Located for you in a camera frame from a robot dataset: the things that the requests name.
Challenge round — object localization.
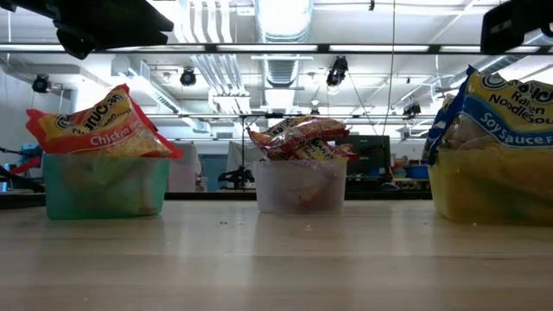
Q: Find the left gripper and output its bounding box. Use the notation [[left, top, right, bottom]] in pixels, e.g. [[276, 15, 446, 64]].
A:
[[25, 0, 175, 61]]

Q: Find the orange chicken noodle pack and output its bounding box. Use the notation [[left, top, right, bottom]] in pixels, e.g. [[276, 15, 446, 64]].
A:
[[24, 83, 184, 160]]

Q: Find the blue soy sauce noodle pack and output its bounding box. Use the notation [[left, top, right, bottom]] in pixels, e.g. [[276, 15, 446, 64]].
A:
[[463, 64, 553, 150], [421, 92, 472, 167]]

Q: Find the white cloth cover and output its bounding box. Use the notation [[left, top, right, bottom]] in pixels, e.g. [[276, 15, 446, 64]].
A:
[[226, 140, 261, 174], [167, 141, 203, 194]]

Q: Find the green translucent plastic container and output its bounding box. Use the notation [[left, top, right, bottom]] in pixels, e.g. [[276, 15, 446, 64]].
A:
[[41, 153, 171, 221]]

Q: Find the blue partition panel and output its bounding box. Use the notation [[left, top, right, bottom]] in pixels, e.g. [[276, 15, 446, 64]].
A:
[[200, 154, 230, 194]]

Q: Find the black desk chair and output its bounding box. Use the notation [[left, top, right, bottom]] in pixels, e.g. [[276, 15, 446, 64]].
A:
[[217, 165, 256, 192]]

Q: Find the clear plastic container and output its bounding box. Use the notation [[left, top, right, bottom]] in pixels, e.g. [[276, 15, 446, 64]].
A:
[[252, 157, 348, 215]]

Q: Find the black monitor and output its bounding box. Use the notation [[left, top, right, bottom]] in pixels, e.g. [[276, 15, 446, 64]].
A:
[[351, 135, 393, 192]]

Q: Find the blue storage crate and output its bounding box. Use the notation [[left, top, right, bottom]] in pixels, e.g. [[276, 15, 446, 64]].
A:
[[404, 165, 432, 180]]

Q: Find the yellow translucent plastic container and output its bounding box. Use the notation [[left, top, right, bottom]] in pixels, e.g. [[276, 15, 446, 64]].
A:
[[427, 145, 553, 227]]

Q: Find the silver air duct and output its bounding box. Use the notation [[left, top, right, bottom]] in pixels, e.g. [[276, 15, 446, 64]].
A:
[[253, 0, 315, 137]]

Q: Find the black aluminium rig frame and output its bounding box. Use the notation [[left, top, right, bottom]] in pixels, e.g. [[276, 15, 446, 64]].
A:
[[0, 189, 434, 211]]

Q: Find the long black ceiling rail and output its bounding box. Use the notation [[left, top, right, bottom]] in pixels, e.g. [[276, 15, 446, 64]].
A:
[[146, 112, 553, 120]]

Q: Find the thin hanging cable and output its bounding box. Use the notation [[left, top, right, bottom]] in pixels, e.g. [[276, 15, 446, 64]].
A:
[[381, 0, 397, 136]]

